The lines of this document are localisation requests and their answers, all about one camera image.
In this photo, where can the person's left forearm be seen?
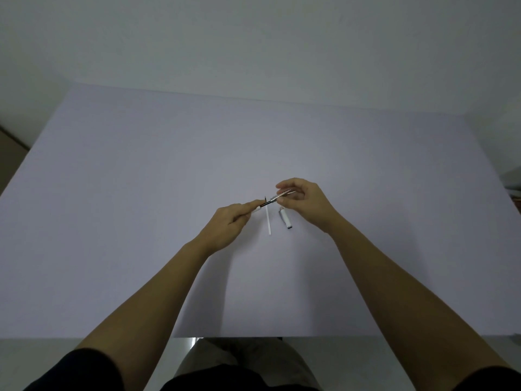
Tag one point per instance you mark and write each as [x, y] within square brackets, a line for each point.
[163, 301]

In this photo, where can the person's left thumb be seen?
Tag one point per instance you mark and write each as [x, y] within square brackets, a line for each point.
[240, 217]

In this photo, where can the person's right hand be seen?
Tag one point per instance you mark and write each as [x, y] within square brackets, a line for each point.
[313, 205]

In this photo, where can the person's right forearm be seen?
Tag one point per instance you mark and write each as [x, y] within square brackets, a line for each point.
[399, 301]

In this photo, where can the white pen cap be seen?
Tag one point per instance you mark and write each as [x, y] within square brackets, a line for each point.
[286, 219]

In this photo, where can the white pen refill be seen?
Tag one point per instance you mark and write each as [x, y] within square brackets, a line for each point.
[268, 219]

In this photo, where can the person's right thumb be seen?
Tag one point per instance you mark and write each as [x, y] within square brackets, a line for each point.
[286, 203]

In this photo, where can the black and silver pen body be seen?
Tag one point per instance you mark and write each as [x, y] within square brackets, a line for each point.
[269, 202]

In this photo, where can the person's black shirt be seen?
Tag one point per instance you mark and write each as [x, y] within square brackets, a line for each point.
[75, 374]

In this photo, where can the person's left hand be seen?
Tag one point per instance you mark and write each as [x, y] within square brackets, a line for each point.
[223, 230]

